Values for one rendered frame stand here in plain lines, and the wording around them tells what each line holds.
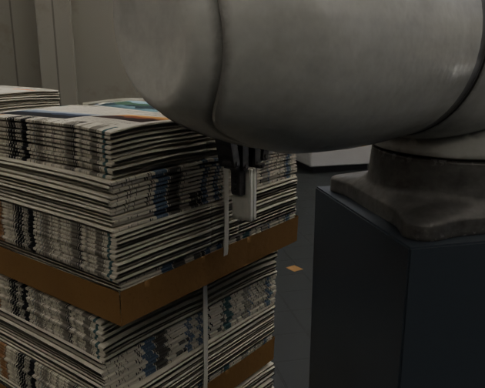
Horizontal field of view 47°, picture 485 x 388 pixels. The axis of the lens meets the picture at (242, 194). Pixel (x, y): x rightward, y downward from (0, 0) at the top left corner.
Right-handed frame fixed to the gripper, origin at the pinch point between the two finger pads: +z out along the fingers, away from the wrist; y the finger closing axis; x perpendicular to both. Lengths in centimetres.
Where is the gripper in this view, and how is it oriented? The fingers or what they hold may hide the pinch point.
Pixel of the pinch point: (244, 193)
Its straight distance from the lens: 72.7
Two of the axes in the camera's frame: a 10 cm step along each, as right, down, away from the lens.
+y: -6.0, 2.0, -7.7
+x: 8.0, 1.5, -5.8
